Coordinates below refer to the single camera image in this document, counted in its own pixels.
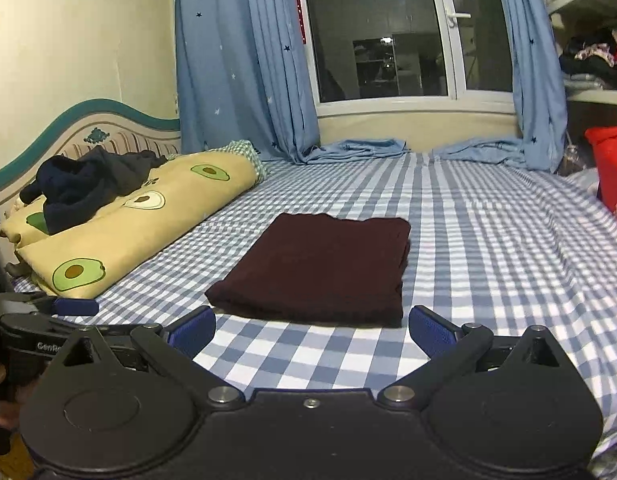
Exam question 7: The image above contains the dark maroon printed t-shirt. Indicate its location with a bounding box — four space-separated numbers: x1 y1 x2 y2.
205 214 411 327

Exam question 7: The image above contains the clothes pile on shelf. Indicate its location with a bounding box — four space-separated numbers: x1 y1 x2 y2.
559 27 617 90

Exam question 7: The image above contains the person's left hand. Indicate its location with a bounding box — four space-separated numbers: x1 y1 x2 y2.
0 364 39 431

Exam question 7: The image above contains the dark navy crumpled garment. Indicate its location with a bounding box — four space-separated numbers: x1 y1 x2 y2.
20 146 167 234

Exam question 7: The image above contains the blue white checkered bedsheet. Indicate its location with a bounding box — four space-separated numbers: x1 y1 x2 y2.
12 150 617 480

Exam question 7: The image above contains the yellow avocado print quilt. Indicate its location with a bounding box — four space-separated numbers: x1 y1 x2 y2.
0 151 258 299

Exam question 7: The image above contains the striped teal trimmed headboard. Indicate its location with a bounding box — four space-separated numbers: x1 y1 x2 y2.
0 99 182 216

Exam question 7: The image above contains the green checkered pillow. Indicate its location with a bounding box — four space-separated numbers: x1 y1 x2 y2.
211 140 267 184

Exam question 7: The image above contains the clear plastic bottle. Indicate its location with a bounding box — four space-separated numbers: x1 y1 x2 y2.
557 144 589 177

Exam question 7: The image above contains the red fabric bag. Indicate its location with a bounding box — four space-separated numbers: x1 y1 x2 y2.
585 126 617 220

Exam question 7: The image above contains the left blue star curtain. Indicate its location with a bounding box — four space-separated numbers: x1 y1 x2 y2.
175 0 406 165

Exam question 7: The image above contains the blue star curtain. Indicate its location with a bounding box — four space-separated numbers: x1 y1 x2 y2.
431 0 568 174
175 0 406 165

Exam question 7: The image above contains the right blue star curtain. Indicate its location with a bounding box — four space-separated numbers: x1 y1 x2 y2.
431 0 568 174

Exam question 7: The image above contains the white shelf board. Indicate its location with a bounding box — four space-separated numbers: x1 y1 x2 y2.
567 89 617 106

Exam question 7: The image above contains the white framed window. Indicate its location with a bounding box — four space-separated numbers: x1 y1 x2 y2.
298 0 514 118

